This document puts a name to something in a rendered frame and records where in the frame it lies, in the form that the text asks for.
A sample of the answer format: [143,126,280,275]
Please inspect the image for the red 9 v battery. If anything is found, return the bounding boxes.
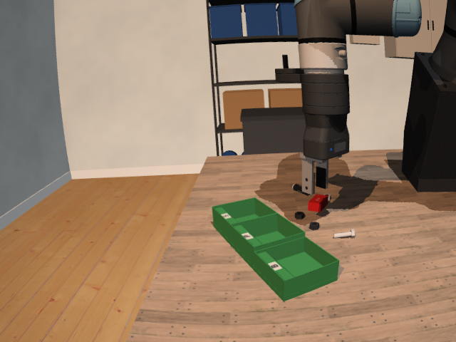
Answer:
[308,194,328,212]

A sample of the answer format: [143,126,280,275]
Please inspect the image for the cream bolt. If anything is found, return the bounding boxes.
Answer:
[333,229,355,239]

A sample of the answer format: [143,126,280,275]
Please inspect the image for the green three-compartment bin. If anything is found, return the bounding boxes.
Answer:
[212,197,339,301]

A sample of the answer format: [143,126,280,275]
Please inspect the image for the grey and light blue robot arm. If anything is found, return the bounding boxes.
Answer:
[294,0,456,84]

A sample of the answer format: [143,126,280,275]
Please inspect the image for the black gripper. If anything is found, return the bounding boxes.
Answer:
[275,43,350,195]

